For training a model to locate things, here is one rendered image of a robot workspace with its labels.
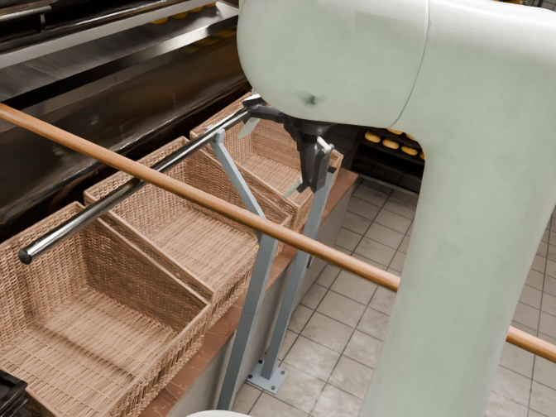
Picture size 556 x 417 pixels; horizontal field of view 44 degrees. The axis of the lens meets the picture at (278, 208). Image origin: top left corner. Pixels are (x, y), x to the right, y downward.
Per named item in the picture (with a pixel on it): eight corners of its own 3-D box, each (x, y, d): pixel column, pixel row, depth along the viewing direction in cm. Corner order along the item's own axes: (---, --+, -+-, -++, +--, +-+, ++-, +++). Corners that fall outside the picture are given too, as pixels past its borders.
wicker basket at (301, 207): (174, 195, 260) (186, 130, 246) (235, 146, 308) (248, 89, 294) (291, 244, 250) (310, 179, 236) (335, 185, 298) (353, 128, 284)
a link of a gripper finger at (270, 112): (290, 127, 111) (289, 119, 111) (245, 117, 119) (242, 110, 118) (306, 117, 114) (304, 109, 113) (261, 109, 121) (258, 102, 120)
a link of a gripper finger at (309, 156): (309, 120, 114) (315, 122, 113) (314, 177, 120) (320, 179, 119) (293, 129, 111) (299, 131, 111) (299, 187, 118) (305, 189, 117)
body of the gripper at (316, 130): (284, 91, 105) (261, 121, 113) (318, 133, 105) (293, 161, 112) (316, 73, 109) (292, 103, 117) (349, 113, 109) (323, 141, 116)
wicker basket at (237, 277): (70, 266, 211) (78, 189, 197) (170, 198, 257) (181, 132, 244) (207, 336, 198) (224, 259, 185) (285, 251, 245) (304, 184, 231)
